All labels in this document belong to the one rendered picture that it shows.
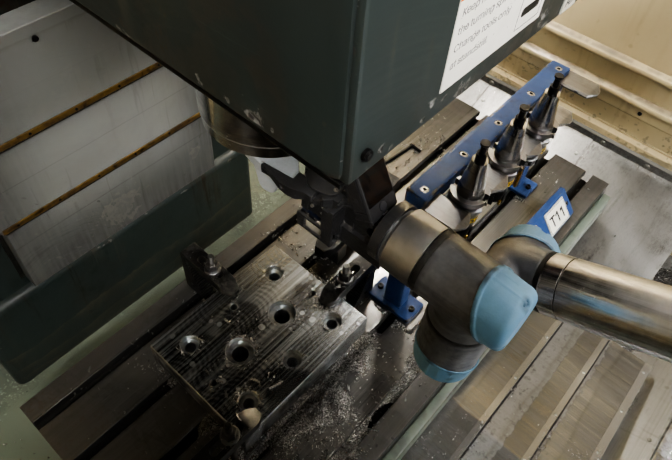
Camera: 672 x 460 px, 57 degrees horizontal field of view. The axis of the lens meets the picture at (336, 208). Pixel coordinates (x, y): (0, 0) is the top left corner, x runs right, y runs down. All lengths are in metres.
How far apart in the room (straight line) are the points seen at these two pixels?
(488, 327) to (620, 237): 1.08
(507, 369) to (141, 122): 0.88
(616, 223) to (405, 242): 1.10
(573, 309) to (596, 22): 1.00
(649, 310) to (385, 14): 0.44
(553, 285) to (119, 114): 0.79
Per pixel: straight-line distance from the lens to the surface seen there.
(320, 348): 1.07
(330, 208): 0.67
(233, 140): 0.64
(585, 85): 1.29
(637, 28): 1.59
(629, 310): 0.71
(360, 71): 0.39
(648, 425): 1.55
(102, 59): 1.10
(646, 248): 1.67
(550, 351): 1.47
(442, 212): 0.97
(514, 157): 1.05
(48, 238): 1.27
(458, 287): 0.61
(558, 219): 1.42
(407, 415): 1.13
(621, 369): 1.55
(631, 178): 1.73
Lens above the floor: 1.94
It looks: 50 degrees down
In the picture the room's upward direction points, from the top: 5 degrees clockwise
